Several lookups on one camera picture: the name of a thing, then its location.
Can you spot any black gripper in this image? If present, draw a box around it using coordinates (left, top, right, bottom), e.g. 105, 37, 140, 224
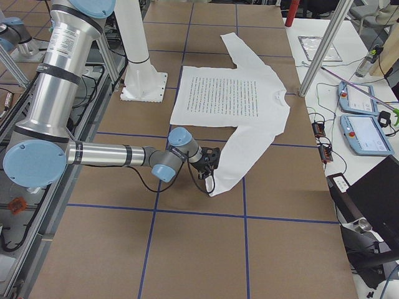
196, 147, 221, 171

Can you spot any white long-sleeve printed shirt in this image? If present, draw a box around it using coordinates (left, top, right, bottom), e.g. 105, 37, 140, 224
170, 33, 290, 196

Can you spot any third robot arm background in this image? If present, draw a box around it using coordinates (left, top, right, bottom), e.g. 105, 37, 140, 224
1, 17, 48, 62

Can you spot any black orange adapter box upper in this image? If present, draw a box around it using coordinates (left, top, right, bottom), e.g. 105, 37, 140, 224
312, 122, 326, 138

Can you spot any black orange adapter box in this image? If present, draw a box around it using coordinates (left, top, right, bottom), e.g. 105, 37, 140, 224
318, 145, 334, 164
312, 122, 326, 138

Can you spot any black orange adapter box lower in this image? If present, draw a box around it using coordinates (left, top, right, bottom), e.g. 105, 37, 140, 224
318, 145, 334, 164

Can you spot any silver framed tray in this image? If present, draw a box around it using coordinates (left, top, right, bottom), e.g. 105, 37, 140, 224
298, 36, 342, 62

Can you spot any upper blue teach pendant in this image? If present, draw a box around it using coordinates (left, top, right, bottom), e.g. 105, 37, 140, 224
337, 82, 378, 116

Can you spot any blue teach pendant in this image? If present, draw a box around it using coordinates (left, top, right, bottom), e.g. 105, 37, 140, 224
340, 115, 395, 156
337, 82, 378, 116

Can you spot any lower blue teach pendant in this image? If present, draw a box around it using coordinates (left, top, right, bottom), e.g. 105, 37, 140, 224
340, 115, 395, 156

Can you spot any black laptop computer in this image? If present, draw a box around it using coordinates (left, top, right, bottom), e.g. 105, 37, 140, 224
327, 155, 398, 248

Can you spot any clear plastic water bottle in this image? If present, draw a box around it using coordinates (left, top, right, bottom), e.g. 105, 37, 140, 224
355, 44, 383, 77

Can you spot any purple green grabber stick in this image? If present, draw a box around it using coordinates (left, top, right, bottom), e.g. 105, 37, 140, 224
321, 67, 399, 126

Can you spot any black robot wrist cable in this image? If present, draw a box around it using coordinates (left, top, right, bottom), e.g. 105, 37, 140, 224
126, 149, 219, 196

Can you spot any white pedestal column with base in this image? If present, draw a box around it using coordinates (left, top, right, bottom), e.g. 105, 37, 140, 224
114, 0, 168, 103

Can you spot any aluminium frame post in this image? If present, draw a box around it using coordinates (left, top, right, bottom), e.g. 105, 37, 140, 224
299, 0, 353, 97

